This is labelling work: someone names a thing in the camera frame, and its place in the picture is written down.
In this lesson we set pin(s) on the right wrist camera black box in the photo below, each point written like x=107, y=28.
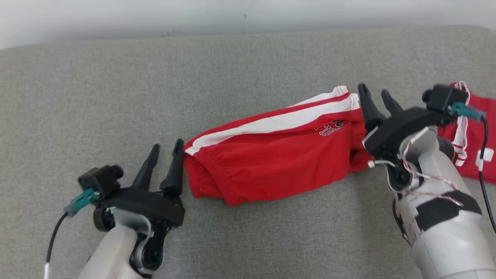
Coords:
x=443, y=99

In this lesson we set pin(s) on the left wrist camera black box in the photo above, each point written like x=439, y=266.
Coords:
x=99, y=180

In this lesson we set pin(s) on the red shorts with white stripes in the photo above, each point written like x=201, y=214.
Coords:
x=271, y=159

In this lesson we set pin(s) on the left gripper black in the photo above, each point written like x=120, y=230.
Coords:
x=155, y=205

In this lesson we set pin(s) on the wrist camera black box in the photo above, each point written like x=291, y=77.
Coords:
x=99, y=180
x=443, y=99

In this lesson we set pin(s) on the red jersey with white sleeves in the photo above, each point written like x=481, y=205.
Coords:
x=472, y=139

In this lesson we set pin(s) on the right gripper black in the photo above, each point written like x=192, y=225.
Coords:
x=395, y=128

